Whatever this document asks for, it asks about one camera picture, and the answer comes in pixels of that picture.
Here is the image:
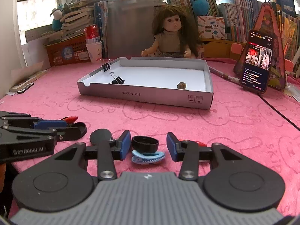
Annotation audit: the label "red crayon cap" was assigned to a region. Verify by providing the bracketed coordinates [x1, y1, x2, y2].
[61, 116, 78, 125]
[178, 139, 208, 148]

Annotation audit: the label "black round cap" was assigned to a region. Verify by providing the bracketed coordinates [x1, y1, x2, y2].
[132, 136, 159, 153]

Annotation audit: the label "black round lid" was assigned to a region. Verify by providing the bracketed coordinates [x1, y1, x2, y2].
[89, 128, 112, 145]

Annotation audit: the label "light blue hair clip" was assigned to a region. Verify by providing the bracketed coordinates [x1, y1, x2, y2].
[131, 150, 165, 165]

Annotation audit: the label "papers on left sill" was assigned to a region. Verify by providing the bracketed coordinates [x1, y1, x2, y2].
[5, 60, 50, 93]

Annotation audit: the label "black binder clip in tray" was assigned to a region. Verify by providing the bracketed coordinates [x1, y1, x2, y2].
[109, 72, 125, 85]

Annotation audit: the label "brown walnut in tray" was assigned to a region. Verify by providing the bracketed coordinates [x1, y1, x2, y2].
[177, 82, 187, 90]

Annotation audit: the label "grey cardboard box tray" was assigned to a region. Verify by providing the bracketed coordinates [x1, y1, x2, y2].
[77, 57, 214, 110]

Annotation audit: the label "binder clip on tray edge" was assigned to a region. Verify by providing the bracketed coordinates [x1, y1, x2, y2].
[102, 59, 112, 72]

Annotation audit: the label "red plastic basket left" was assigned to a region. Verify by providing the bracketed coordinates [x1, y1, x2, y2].
[45, 35, 90, 67]

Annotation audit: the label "white paper cup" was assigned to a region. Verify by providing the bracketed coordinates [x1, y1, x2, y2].
[86, 41, 102, 63]

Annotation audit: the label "white pen on cloth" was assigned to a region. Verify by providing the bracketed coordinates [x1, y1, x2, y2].
[208, 66, 239, 84]

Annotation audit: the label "pink bunny tablecloth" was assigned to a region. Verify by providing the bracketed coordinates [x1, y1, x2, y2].
[1, 63, 299, 215]

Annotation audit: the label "small blue penguin plush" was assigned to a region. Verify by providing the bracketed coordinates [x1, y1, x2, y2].
[50, 6, 63, 32]

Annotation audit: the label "red cola can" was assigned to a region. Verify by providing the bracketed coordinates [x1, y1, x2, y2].
[84, 24, 101, 44]

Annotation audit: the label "smartphone with lit screen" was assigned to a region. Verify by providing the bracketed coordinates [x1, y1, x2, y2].
[239, 29, 274, 94]

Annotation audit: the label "brown haired baby doll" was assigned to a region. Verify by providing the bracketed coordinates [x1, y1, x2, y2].
[141, 5, 200, 59]

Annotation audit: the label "stack of books left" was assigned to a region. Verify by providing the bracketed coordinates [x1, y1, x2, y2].
[60, 0, 107, 39]

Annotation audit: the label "translucent plastic storage box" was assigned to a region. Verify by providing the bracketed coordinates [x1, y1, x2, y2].
[107, 0, 166, 59]

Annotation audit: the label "colourful pencil box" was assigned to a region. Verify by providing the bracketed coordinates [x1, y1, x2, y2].
[197, 16, 225, 39]

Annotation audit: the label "pink triangular phone stand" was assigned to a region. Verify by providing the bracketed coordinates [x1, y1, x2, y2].
[234, 3, 286, 91]

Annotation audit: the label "black charging cable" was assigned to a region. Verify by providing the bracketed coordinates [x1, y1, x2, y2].
[258, 92, 300, 132]

